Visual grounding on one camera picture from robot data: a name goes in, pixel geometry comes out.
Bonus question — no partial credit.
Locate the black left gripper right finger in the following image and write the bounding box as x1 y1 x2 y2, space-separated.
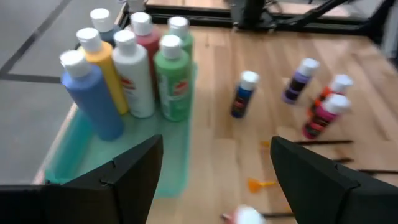
269 135 361 224

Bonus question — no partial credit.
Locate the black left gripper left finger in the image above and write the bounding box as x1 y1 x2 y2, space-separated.
63 134 164 224

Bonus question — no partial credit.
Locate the small red paint bottle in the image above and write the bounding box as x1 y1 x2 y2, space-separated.
222 204 267 224

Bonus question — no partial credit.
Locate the small magenta paint bottle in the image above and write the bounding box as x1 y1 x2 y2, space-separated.
301 93 352 140

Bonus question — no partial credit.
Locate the large blue paint bottle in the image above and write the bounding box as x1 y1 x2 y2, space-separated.
59 49 125 141

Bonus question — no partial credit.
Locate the large white paint bottle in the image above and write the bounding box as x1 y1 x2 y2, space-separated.
111 29 156 119

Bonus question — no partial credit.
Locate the small purple paint bottle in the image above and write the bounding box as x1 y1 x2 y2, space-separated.
281 57 321 105

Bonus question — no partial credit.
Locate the large green paint bottle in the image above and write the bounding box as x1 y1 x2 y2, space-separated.
167 16 195 63
154 34 193 123

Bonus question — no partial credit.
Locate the small dark blue paint bottle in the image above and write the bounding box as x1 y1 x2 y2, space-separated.
229 70 261 119

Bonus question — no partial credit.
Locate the small orange-red paint bottle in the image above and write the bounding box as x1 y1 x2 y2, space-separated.
307 73 354 118

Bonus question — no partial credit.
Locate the large yellow paint bottle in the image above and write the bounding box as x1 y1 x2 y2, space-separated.
76 27 130 116

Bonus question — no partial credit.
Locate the large rose red paint bottle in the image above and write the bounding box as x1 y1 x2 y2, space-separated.
129 11 162 100

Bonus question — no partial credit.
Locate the large dark teal paint bottle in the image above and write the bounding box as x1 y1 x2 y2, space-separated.
89 7 123 47

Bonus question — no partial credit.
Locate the orange flat-tip paintbrush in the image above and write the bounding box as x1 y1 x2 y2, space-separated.
259 139 354 147

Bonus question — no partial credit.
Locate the translucent teal plastic bin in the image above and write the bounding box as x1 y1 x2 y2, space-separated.
43 62 198 200

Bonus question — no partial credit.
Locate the long dark-handled paintbrush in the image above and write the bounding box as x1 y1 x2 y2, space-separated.
356 168 398 175

